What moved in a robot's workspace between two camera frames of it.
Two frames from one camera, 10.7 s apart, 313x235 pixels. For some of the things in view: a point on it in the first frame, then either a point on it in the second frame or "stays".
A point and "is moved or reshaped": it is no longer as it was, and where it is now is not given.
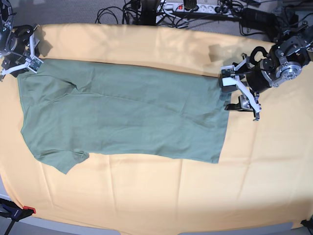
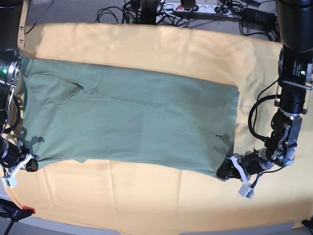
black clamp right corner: (308, 223) stays
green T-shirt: (71, 109) is moved or reshaped
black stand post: (148, 10) stays
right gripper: (258, 78) -> (254, 162)
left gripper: (17, 49) -> (11, 152)
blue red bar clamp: (11, 211) stays
